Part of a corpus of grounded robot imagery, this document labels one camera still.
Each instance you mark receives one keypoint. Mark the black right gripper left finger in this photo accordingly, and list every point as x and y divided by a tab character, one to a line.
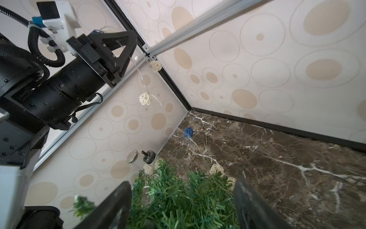
113	212

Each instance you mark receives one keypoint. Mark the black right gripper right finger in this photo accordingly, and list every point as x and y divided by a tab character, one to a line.
252	211

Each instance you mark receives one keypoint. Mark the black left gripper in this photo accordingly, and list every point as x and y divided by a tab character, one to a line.
102	59

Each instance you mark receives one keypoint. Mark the small green christmas tree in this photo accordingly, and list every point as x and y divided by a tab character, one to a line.
165	200

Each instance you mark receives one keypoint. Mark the string lights with rattan balls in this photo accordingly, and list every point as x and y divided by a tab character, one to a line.
145	100

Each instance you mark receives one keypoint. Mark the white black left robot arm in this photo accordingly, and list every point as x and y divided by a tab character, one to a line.
23	136

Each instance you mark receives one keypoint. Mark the glass jar of rice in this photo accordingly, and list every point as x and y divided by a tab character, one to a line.
135	160

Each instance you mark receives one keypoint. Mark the glass jar with black lid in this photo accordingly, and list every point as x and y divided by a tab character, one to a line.
150	158

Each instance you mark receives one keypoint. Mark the aluminium rail left wall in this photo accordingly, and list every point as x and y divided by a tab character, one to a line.
57	137

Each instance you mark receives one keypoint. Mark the aluminium rail wall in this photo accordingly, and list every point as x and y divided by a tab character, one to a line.
216	16
57	137

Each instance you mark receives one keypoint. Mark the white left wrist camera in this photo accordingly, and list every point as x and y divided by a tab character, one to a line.
59	18

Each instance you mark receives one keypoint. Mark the aluminium rail back wall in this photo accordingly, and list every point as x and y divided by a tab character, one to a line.
216	16

